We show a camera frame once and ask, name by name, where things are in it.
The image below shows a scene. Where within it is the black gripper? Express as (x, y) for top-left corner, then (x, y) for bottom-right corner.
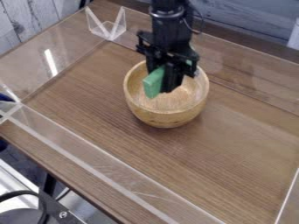
(136, 10), (192, 93)

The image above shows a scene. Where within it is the green rectangular block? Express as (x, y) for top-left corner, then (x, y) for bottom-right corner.
(142, 43), (195, 99)

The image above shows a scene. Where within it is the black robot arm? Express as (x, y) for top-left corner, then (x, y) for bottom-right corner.
(136, 0), (200, 98)

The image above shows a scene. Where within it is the brown wooden bowl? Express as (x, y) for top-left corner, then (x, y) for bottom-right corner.
(123, 60), (211, 129)

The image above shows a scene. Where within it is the black table leg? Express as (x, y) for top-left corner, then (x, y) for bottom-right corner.
(43, 174), (58, 196)

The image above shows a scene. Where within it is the clear acrylic corner bracket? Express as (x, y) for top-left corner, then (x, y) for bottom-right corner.
(86, 7), (127, 41)

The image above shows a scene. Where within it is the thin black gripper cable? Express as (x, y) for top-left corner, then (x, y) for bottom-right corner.
(182, 5), (206, 34)

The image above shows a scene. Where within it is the clear acrylic front wall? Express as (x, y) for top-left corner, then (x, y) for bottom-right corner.
(0, 85), (224, 224)

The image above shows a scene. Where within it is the black metal bracket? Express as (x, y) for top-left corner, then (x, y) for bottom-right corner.
(39, 192), (87, 224)

